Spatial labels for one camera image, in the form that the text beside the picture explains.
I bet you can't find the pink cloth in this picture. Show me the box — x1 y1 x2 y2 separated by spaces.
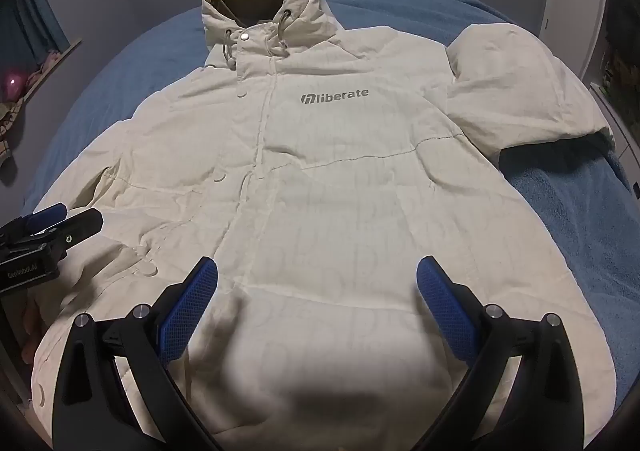
27 56 58 88

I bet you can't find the teal curtain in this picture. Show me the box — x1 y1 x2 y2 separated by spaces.
12 0 71 57

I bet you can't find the wooden ledge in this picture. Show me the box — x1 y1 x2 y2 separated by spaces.
22 38 83 102

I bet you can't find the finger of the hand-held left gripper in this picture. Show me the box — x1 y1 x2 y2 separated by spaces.
0 202 69 238
37 208 104 263

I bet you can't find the pink ball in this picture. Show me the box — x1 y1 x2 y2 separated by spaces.
2 71 26 99

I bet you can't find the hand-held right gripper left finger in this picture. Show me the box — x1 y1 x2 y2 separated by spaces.
52 256 223 451

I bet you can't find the rumpled green cloth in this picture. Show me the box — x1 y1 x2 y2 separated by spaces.
0 98 24 163

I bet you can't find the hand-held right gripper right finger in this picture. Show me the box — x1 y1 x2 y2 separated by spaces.
416 255 591 451

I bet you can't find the blue blanket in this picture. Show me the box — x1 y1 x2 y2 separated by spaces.
22 0 640 347

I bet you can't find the cream hooded jacket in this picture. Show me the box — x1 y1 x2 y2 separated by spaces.
30 0 618 451

